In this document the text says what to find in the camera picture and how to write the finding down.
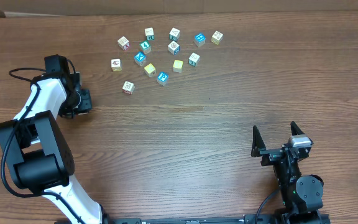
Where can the block with red side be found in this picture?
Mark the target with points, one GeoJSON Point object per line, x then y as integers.
{"type": "Point", "coordinates": [124, 43]}

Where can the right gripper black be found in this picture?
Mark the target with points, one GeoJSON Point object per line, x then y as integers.
{"type": "Point", "coordinates": [271, 155]}

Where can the cream block teal side top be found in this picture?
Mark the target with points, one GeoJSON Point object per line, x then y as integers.
{"type": "Point", "coordinates": [174, 34]}

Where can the green number four block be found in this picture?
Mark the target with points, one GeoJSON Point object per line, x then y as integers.
{"type": "Point", "coordinates": [145, 47]}

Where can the cream block red edge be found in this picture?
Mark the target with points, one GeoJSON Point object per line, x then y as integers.
{"type": "Point", "coordinates": [128, 87]}

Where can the cardboard wall panel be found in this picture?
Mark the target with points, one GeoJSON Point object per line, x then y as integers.
{"type": "Point", "coordinates": [123, 7]}

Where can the cream block yellow side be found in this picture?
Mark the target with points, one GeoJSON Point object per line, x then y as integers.
{"type": "Point", "coordinates": [217, 37]}

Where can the yellow block right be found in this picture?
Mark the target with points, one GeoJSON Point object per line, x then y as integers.
{"type": "Point", "coordinates": [177, 66]}

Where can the blue top block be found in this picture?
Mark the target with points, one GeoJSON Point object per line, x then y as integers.
{"type": "Point", "coordinates": [199, 39]}

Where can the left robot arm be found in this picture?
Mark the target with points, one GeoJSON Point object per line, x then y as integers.
{"type": "Point", "coordinates": [36, 159]}

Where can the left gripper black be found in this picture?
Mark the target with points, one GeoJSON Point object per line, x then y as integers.
{"type": "Point", "coordinates": [87, 103]}

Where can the blue P block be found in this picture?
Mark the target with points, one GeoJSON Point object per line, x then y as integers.
{"type": "Point", "coordinates": [163, 78]}

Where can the cream block blue side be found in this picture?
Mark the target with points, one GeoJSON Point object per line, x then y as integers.
{"type": "Point", "coordinates": [173, 47]}

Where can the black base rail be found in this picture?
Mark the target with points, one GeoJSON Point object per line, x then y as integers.
{"type": "Point", "coordinates": [246, 219]}

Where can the yellow block left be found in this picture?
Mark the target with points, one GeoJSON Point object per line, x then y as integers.
{"type": "Point", "coordinates": [150, 70]}

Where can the cream block teal side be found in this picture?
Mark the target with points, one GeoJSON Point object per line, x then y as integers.
{"type": "Point", "coordinates": [174, 34]}
{"type": "Point", "coordinates": [194, 59]}

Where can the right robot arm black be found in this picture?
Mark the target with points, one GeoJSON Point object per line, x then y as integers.
{"type": "Point", "coordinates": [301, 194]}

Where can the block with green letter side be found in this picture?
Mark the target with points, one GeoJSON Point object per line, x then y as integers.
{"type": "Point", "coordinates": [149, 33]}

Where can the cream block teal side lower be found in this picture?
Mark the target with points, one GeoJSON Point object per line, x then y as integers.
{"type": "Point", "coordinates": [194, 59]}

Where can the blue X block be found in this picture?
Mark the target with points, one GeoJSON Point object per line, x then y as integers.
{"type": "Point", "coordinates": [140, 58]}

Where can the cream block with red drawing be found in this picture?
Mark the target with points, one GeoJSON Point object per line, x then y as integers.
{"type": "Point", "coordinates": [116, 64]}

